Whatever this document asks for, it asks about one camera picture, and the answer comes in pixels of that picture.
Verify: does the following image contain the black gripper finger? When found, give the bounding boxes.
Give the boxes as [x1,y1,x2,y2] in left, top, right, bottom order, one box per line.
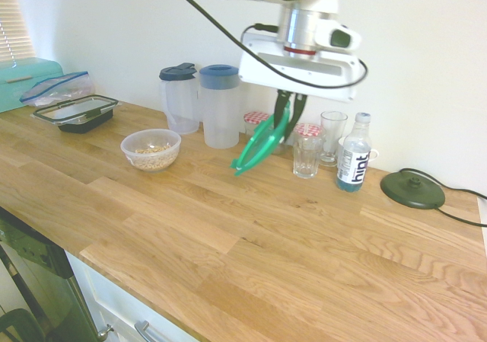
[273,89,293,130]
[285,93,308,140]

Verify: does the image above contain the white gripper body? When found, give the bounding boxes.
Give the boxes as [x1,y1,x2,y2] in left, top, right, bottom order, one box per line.
[238,27,362,102]

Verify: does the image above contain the green round container lid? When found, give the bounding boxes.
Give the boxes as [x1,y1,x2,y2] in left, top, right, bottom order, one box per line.
[230,101,294,177]

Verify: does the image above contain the glass jar red checkered lid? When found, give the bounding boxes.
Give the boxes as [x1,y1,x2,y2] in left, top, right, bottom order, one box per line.
[266,117,294,155]
[291,123,327,145]
[243,111,272,138]

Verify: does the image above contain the large pitcher blue lid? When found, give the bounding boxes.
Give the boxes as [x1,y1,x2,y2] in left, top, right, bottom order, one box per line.
[199,64,241,149]

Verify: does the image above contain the small pitcher dark lid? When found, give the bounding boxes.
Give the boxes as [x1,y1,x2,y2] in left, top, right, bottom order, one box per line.
[158,62,199,136]

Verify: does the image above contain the clear cereal food container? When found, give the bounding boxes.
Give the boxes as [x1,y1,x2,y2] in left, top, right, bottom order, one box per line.
[120,128,182,173]

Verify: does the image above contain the black container clear lid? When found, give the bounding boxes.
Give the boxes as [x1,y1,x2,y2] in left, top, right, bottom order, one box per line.
[32,94,119,133]

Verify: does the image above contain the tall footed drinking glass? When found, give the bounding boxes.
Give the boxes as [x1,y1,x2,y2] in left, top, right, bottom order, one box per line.
[320,110,349,168]

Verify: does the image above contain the faceted glass tumbler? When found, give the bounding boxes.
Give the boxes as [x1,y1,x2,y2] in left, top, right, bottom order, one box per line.
[292,135,325,180]

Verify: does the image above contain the white mug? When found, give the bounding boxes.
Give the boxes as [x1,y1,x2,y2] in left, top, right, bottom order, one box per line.
[337,136,380,164]

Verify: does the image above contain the hint water bottle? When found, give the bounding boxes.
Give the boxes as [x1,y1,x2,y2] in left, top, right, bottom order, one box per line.
[336,112,373,193]

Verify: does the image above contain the dark round kettle base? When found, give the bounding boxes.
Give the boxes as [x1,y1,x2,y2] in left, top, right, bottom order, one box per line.
[380,169,446,209]

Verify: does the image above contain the blue zip plastic bag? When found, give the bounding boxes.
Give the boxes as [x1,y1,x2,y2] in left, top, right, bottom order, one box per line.
[19,71,95,107]

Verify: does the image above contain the teal bread box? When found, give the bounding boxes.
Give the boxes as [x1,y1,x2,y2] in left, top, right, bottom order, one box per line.
[0,58,62,113]

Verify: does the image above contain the beige window blind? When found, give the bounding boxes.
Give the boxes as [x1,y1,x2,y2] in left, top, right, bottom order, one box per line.
[0,0,34,63]

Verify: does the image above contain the stainless steel dishwasher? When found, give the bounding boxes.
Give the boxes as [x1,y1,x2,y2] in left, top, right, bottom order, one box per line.
[0,206,103,342]

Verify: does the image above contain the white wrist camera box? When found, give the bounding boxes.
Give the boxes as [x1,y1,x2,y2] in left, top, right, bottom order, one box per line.
[314,16,362,52]

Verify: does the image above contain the black kettle base cable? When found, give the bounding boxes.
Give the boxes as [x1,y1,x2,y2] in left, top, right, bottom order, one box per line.
[395,168,487,228]

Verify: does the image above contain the white drawer with metal handle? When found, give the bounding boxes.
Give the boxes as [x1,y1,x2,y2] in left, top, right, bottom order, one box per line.
[64,250,202,342]

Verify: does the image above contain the metal drawer handle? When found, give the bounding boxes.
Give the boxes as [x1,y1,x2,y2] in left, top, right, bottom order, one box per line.
[134,320,164,342]

